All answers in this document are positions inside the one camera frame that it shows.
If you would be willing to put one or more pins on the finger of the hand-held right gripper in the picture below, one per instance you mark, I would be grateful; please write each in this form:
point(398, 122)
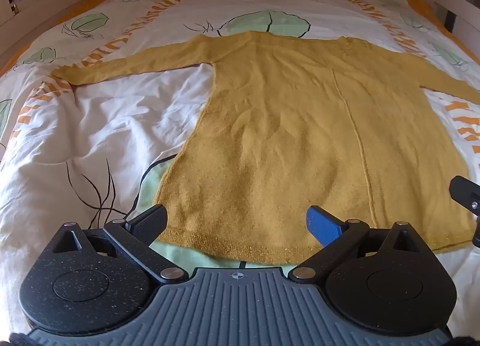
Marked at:
point(465, 192)

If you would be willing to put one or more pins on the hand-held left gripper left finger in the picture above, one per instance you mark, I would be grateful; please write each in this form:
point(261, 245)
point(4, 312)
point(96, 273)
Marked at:
point(150, 223)

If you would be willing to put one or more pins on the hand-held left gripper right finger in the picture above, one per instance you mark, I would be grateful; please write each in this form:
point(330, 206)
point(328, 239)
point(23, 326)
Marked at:
point(325, 226)

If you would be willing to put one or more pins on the yellow knit sweater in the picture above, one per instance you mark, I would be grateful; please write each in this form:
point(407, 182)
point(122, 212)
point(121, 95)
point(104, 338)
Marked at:
point(285, 124)

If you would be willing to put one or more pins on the leaf printed white duvet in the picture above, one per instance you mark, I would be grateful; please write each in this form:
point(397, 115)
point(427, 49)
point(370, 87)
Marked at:
point(112, 124)

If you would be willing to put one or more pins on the yellow bed sheet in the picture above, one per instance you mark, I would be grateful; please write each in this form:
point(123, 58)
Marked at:
point(423, 8)

